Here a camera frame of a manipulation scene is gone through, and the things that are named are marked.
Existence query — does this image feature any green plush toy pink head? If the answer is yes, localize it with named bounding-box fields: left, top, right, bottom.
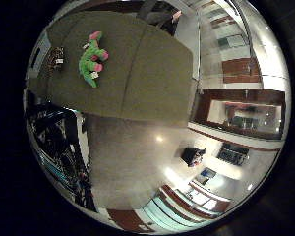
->
left=78, top=30, right=110, bottom=89

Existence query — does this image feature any person seated at table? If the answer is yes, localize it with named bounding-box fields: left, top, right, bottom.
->
left=139, top=9, right=183, bottom=35

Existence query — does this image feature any tiger striped plush toy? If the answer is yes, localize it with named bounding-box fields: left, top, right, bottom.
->
left=47, top=46, right=66, bottom=71

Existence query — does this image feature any desk with monitors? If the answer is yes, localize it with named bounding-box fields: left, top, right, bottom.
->
left=216, top=142, right=250, bottom=166

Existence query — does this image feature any grey metal pole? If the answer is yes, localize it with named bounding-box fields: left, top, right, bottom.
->
left=137, top=0, right=159, bottom=20

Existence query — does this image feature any black metal stand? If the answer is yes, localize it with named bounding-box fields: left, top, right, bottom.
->
left=24, top=101, right=98, bottom=212

